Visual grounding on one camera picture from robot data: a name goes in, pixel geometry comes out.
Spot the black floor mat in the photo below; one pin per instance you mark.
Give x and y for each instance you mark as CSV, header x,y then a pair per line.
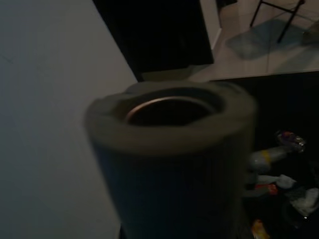
x,y
281,99

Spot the blue floor cloth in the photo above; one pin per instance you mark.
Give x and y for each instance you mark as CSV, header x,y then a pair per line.
x,y
256,39

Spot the black cabinet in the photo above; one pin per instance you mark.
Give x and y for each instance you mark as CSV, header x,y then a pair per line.
x,y
159,32

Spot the clear bottle with yellow label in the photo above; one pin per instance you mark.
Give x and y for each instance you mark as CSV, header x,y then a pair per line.
x,y
268,156

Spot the red orange snack wrapper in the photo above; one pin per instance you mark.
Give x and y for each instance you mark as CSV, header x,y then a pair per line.
x,y
268,189

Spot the shiny crumpled foil wrapper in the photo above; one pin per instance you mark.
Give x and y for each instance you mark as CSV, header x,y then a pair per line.
x,y
291,140

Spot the white crumpled paper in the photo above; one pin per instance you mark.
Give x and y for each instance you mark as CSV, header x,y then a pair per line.
x,y
279,179

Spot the yellow snack wrapper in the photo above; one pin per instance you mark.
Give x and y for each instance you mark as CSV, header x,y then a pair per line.
x,y
259,229

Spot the black metal chair legs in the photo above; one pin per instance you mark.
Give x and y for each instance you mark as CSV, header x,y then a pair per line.
x,y
286,20

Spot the white crumpled tissue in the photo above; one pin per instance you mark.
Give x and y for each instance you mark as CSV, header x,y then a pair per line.
x,y
307,201

